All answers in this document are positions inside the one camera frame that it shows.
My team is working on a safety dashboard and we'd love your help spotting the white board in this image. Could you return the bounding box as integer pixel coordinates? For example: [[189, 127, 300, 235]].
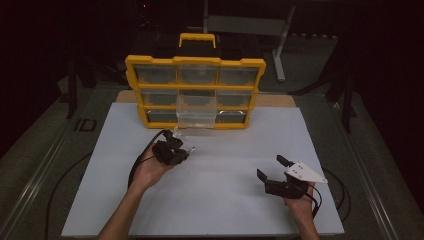
[[60, 102, 345, 238]]

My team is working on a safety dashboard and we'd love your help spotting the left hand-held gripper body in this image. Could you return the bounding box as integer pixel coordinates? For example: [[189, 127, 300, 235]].
[[152, 129, 188, 166]]

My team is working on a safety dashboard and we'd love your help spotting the person's left hand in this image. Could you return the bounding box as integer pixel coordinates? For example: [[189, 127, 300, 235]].
[[130, 143, 175, 193]]

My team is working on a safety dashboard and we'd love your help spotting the aluminium floor rail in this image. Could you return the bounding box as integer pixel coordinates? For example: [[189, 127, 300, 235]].
[[328, 99, 401, 240], [0, 85, 98, 240]]

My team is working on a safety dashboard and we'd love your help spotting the person's right hand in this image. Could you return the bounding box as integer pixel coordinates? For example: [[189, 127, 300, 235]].
[[283, 182, 317, 222]]

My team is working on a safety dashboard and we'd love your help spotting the grey metal stand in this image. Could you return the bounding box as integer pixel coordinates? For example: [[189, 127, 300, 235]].
[[202, 0, 297, 83]]

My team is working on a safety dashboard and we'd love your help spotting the yellow and black organizer cabinet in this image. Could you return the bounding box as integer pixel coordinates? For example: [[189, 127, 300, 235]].
[[124, 32, 267, 130]]

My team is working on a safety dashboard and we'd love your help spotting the black stand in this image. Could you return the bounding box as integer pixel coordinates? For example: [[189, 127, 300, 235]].
[[65, 59, 80, 120], [324, 71, 358, 134]]

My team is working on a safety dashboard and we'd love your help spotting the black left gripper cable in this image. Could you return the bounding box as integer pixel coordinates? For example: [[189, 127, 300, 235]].
[[44, 129, 167, 240]]

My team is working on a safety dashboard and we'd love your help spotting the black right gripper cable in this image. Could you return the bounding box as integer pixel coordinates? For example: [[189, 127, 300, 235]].
[[308, 167, 352, 224]]

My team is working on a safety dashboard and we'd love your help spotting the clear plastic organizer drawer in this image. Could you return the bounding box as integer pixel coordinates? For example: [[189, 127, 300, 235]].
[[175, 94, 218, 130]]

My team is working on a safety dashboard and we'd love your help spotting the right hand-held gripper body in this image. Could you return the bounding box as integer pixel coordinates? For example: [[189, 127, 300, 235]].
[[264, 160, 329, 200]]

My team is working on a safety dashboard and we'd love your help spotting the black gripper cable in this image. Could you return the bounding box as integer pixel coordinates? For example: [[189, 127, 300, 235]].
[[44, 129, 167, 240], [308, 167, 352, 224]]

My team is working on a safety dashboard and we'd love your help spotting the set of clear cabinet drawers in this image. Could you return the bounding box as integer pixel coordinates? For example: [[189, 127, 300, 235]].
[[134, 64, 260, 124]]

